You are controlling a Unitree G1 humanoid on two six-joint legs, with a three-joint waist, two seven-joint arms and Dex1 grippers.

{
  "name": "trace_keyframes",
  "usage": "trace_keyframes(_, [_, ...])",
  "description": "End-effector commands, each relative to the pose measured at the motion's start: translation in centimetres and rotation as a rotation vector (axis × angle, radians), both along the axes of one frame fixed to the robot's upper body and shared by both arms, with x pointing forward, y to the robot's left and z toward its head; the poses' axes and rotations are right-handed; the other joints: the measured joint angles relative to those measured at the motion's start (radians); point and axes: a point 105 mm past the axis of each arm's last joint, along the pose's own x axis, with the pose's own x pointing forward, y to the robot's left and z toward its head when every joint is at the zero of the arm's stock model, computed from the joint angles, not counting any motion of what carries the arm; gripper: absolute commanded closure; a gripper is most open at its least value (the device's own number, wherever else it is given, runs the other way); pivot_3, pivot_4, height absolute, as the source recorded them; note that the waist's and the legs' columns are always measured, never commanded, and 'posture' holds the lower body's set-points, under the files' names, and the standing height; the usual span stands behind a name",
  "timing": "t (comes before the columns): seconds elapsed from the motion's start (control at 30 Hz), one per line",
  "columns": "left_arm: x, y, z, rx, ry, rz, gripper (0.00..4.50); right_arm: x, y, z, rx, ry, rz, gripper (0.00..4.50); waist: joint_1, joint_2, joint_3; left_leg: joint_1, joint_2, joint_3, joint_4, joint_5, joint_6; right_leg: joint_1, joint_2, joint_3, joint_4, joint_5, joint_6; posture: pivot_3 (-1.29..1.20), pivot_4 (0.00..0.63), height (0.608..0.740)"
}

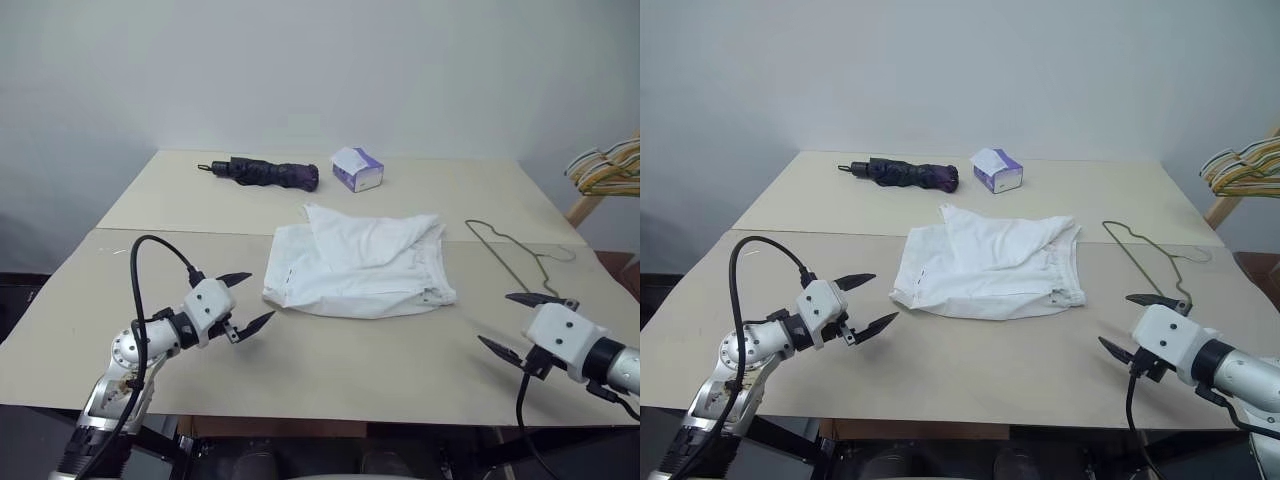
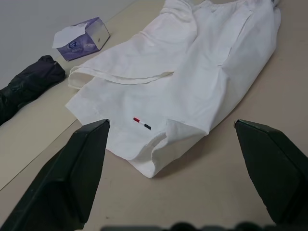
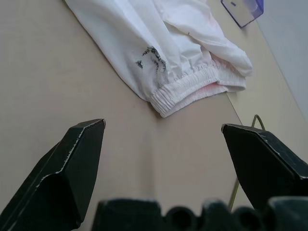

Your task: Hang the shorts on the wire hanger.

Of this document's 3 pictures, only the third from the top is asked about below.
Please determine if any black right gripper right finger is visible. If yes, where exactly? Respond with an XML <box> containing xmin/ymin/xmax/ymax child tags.
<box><xmin>220</xmin><ymin>123</ymin><xmax>308</xmax><ymax>210</ymax></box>

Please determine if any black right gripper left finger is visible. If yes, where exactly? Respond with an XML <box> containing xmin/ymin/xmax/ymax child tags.
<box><xmin>0</xmin><ymin>118</ymin><xmax>107</xmax><ymax>231</ymax></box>

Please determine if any white and pink shirt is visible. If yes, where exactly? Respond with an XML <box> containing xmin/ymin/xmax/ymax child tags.
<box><xmin>64</xmin><ymin>0</ymin><xmax>255</xmax><ymax>118</ymax></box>

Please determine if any purple tissue box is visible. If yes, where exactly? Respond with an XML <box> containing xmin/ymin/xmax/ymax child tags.
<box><xmin>220</xmin><ymin>0</ymin><xmax>265</xmax><ymax>29</ymax></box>

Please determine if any green wire hanger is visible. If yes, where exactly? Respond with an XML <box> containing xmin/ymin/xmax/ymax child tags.
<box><xmin>228</xmin><ymin>114</ymin><xmax>267</xmax><ymax>212</ymax></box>

